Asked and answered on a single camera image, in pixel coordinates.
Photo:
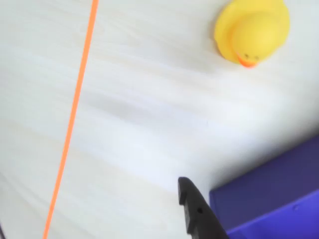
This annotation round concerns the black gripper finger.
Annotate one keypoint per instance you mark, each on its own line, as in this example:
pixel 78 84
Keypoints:
pixel 199 214

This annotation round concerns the yellow rubber duck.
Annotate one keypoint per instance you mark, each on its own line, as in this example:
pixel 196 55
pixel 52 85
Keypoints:
pixel 251 30

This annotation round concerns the blue plastic box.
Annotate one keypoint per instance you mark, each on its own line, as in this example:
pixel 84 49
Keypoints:
pixel 269 199

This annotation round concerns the orange tape strip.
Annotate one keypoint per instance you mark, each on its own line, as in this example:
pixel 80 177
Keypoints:
pixel 74 112

